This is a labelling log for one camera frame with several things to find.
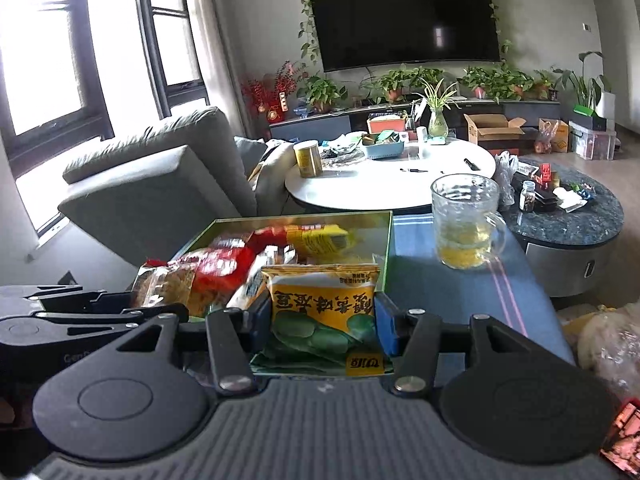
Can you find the dark television cabinet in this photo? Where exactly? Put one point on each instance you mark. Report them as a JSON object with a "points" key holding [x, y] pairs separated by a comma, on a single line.
{"points": [[325, 125]]}

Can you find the crumpled clear wrappers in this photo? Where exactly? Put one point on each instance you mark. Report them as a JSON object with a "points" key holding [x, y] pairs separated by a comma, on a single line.
{"points": [[345, 150]]}

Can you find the yellow red snack bag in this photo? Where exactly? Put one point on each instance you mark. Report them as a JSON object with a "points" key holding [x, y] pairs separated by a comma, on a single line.
{"points": [[320, 240]]}

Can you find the small green box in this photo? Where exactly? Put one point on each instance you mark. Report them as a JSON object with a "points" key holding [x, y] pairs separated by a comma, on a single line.
{"points": [[583, 110]]}

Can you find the narrow dark framed window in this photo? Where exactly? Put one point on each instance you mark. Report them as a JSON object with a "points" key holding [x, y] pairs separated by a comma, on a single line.
{"points": [[172, 35]]}

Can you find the spider plant in glass vase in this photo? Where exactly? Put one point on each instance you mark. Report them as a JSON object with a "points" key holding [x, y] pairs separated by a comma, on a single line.
{"points": [[437, 125]]}

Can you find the white round table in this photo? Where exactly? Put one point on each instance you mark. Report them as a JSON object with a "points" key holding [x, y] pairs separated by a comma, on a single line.
{"points": [[390, 185]]}

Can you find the wall socket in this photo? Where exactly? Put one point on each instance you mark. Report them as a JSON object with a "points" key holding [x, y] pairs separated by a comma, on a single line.
{"points": [[67, 278]]}

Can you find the grey cushion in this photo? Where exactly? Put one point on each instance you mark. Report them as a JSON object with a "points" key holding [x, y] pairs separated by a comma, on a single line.
{"points": [[249, 157]]}

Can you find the glass mug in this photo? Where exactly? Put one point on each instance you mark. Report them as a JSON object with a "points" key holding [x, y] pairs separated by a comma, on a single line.
{"points": [[465, 230]]}

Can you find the red flower decoration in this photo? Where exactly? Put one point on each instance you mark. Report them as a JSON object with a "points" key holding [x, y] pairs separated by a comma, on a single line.
{"points": [[267, 92]]}

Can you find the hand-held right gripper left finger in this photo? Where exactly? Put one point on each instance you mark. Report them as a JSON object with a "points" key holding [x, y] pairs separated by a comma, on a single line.
{"points": [[262, 320]]}

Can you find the small red boxes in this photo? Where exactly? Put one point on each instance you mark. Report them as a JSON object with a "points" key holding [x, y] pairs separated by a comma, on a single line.
{"points": [[550, 175]]}

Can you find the black pen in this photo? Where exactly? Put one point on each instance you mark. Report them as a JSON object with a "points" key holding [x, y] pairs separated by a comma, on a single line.
{"points": [[414, 170]]}

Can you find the large leaf plant white pot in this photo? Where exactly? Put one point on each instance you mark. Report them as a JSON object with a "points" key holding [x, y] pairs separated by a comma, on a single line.
{"points": [[605, 105]]}

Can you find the green cardboard box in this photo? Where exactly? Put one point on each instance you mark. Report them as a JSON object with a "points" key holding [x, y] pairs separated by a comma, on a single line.
{"points": [[386, 250]]}

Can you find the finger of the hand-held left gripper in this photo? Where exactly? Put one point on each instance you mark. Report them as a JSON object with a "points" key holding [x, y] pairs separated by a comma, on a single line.
{"points": [[50, 297], [100, 317]]}

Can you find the black marker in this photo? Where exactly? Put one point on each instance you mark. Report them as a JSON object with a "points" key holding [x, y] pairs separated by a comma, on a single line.
{"points": [[472, 164]]}

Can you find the small glass jar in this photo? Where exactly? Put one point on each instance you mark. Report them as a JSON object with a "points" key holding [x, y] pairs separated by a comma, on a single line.
{"points": [[528, 197]]}

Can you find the wide dark framed window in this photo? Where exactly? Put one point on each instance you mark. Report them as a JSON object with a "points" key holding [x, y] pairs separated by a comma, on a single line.
{"points": [[45, 60]]}

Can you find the potted pothos plant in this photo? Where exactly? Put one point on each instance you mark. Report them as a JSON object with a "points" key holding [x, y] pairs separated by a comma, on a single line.
{"points": [[322, 92]]}

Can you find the dark marble round table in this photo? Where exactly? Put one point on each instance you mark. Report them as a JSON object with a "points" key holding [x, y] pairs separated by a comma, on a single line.
{"points": [[575, 230]]}

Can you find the potted green plant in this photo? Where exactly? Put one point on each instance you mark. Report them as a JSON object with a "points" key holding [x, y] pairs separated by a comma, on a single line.
{"points": [[545, 87], [517, 85], [395, 85], [427, 76], [477, 82]]}

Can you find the crumpled clear plastic bag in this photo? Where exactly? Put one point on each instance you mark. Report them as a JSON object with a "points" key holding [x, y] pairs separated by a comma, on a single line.
{"points": [[507, 180]]}

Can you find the grey sofa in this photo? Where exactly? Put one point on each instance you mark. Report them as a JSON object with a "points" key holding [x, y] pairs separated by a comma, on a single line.
{"points": [[150, 185]]}

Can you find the open cardboard box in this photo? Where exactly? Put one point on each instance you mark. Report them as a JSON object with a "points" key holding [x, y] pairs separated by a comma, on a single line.
{"points": [[492, 130]]}

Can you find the yellow can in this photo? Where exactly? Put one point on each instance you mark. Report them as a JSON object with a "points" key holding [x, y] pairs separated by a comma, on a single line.
{"points": [[306, 160]]}

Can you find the yellow green bean snack bag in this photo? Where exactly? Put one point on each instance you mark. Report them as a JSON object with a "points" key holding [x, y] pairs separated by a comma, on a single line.
{"points": [[320, 310]]}

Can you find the black television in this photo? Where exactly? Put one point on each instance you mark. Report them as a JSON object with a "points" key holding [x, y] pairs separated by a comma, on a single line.
{"points": [[400, 15]]}

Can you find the orange box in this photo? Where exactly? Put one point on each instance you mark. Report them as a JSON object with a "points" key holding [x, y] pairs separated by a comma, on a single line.
{"points": [[387, 125]]}

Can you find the white yellow cushion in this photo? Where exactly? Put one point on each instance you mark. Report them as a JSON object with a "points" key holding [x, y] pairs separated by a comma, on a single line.
{"points": [[272, 172]]}

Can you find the white paper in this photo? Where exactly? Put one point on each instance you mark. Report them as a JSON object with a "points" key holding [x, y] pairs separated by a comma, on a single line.
{"points": [[570, 199]]}

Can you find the small white bottle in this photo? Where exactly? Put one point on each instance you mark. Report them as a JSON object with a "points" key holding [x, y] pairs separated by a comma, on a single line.
{"points": [[422, 135]]}

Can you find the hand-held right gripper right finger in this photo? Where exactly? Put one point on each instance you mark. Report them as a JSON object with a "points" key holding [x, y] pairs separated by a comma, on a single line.
{"points": [[385, 325]]}

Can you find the red strawberry snack bag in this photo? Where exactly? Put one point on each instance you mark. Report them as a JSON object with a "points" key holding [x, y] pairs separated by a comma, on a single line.
{"points": [[220, 275]]}

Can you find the blue basket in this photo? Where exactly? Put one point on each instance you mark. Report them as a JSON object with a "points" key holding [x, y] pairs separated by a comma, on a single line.
{"points": [[382, 150]]}

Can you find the beige curtain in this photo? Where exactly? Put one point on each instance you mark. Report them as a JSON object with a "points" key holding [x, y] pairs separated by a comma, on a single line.
{"points": [[220, 35]]}

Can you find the yellow cardboard box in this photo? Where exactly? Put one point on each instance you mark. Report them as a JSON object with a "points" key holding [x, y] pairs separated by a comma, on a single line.
{"points": [[560, 137]]}

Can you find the clear storage box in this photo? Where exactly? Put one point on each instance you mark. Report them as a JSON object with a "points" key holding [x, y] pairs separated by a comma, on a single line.
{"points": [[592, 142]]}

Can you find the red printed packet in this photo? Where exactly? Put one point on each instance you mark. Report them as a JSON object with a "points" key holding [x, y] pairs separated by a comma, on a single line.
{"points": [[625, 435]]}

